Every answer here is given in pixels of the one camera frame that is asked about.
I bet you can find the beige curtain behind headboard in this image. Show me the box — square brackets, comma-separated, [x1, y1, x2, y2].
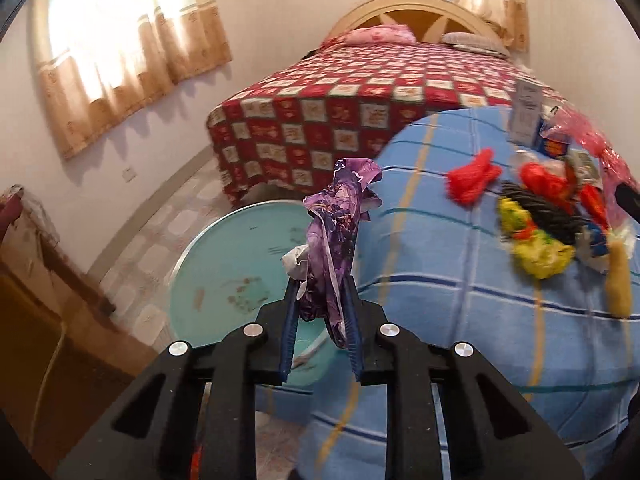
[375, 0, 531, 53]

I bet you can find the purple printed wrapper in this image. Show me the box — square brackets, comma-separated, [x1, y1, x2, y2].
[300, 157, 383, 348]

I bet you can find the blue white wrapper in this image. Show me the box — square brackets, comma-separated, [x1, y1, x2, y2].
[580, 220, 621, 272]

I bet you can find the bed with red checked cover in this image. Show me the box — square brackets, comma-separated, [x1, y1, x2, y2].
[207, 42, 566, 211]

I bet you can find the pink pillow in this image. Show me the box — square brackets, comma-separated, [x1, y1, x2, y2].
[325, 24, 417, 47]

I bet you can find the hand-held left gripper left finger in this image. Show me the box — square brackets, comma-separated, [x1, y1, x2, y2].
[55, 280, 306, 480]

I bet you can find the grey pillow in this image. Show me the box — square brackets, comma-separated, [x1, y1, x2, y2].
[440, 32, 511, 57]

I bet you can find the blue striped blanket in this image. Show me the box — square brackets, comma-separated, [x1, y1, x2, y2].
[305, 105, 640, 480]

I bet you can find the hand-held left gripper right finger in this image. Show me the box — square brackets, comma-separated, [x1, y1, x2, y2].
[342, 280, 586, 480]

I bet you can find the teal plastic basin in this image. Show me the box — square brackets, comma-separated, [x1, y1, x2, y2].
[169, 200, 361, 391]

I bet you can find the cream wooden headboard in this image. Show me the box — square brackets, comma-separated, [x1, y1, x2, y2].
[325, 0, 516, 46]

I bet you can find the pink transparent plastic bag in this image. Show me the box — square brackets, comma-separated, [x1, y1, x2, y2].
[550, 105, 640, 201]

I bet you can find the silver foil wrapper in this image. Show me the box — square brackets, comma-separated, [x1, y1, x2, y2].
[565, 150, 601, 187]

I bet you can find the brown wooden furniture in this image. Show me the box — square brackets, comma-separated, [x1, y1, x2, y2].
[0, 185, 161, 480]

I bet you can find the tall grey carton box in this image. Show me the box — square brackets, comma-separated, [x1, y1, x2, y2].
[509, 79, 543, 146]

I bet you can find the tan fuzzy object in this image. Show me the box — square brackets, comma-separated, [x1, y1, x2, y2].
[605, 240, 633, 318]

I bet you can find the blue white carton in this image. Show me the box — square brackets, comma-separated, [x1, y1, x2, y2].
[537, 115, 581, 158]

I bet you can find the beige side window curtain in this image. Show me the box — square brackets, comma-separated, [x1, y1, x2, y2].
[32, 0, 233, 161]

